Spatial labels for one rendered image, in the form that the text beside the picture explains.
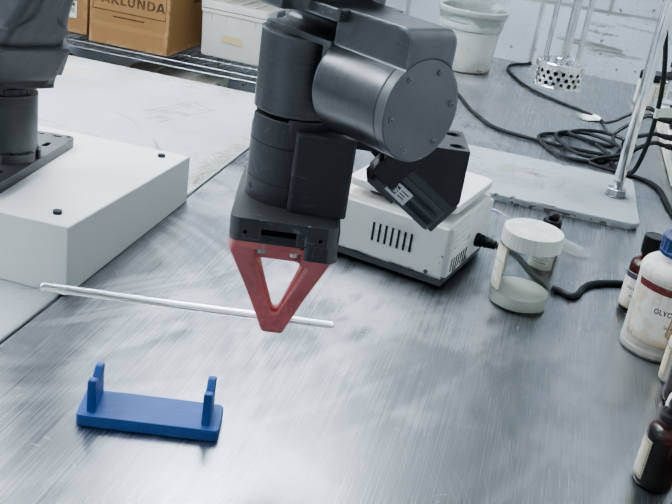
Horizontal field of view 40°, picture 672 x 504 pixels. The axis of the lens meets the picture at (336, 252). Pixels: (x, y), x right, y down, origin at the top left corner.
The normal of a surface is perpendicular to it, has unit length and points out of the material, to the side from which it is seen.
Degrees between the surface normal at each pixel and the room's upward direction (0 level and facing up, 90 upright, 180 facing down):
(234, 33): 93
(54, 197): 3
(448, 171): 90
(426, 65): 90
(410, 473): 0
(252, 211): 0
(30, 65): 128
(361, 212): 90
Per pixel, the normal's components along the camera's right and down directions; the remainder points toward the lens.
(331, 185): -0.01, 0.40
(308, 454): 0.14, -0.90
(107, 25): -0.27, 0.29
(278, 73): -0.54, 0.27
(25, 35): 0.42, 0.86
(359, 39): -0.74, 0.15
